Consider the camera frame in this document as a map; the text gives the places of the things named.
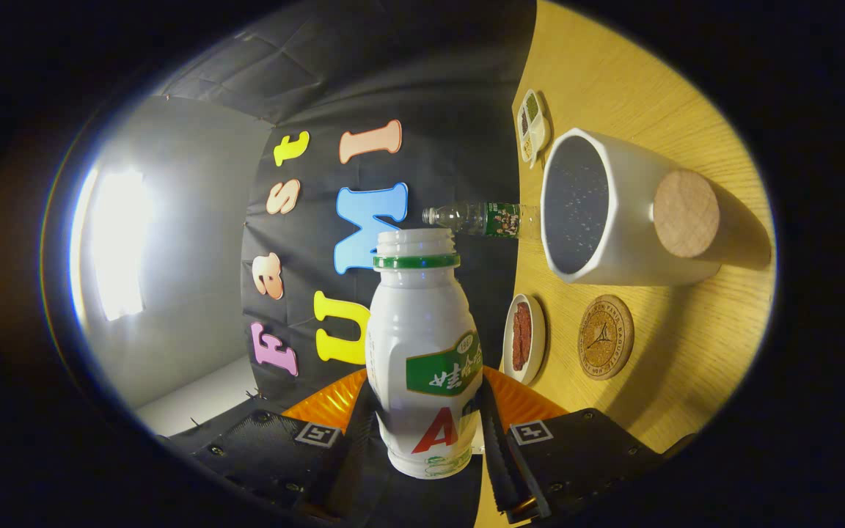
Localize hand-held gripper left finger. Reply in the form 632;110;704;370
191;368;383;523

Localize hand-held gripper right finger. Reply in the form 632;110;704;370
475;366;665;524

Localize white juice bottle green label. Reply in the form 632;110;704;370
365;228;483;480

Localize round cork coaster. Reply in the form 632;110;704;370
578;295;634;380

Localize white cup wooden handle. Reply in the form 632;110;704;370
540;128;772;287

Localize clear plastic water bottle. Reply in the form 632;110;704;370
422;202;542;241

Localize round beige plate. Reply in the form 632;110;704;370
502;294;546;386

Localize red meat slice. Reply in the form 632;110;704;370
512;301;533;373

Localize wooden table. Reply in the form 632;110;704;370
472;0;777;528

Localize ceiling light panel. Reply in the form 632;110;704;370
89;167;152;322

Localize white divided dish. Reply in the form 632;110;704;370
516;89;549;168

